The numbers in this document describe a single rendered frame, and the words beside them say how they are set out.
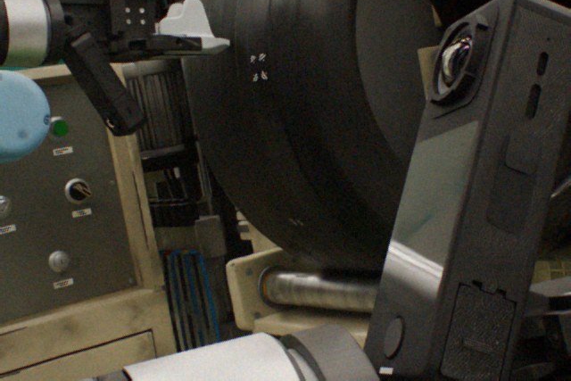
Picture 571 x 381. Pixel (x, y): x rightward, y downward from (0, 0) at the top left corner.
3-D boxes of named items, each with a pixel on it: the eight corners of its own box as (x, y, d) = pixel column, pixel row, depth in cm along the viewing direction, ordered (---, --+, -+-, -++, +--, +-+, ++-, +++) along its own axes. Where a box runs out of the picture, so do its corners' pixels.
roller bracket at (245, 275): (235, 331, 150) (223, 261, 150) (453, 265, 171) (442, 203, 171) (248, 333, 148) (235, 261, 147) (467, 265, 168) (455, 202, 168)
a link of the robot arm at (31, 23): (12, 62, 105) (-13, 72, 112) (59, 62, 107) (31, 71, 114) (5, -17, 105) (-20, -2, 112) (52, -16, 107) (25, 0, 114)
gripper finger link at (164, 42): (207, 34, 115) (129, 33, 111) (209, 48, 115) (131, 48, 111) (187, 40, 119) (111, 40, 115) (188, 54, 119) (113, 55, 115)
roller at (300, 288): (254, 285, 150) (276, 263, 151) (273, 310, 151) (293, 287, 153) (411, 298, 120) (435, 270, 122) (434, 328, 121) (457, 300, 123)
